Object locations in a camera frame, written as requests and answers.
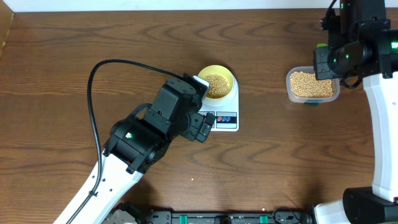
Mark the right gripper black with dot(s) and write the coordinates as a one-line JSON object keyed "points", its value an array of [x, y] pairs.
{"points": [[321, 70]]}

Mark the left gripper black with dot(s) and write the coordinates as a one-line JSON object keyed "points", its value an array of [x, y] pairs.
{"points": [[194, 119]]}

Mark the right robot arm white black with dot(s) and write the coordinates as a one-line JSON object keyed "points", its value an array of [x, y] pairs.
{"points": [[362, 50]]}

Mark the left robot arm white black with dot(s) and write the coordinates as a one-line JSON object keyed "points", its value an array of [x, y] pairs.
{"points": [[139, 141]]}

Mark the white digital kitchen scale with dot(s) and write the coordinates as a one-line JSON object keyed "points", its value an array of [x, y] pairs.
{"points": [[226, 112]]}

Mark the yellow plastic bowl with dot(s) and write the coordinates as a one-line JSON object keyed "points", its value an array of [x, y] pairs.
{"points": [[222, 82]]}

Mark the clear container of soybeans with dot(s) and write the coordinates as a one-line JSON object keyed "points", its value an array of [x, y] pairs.
{"points": [[303, 87]]}

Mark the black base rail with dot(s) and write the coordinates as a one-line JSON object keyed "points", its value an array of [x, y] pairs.
{"points": [[126, 213]]}

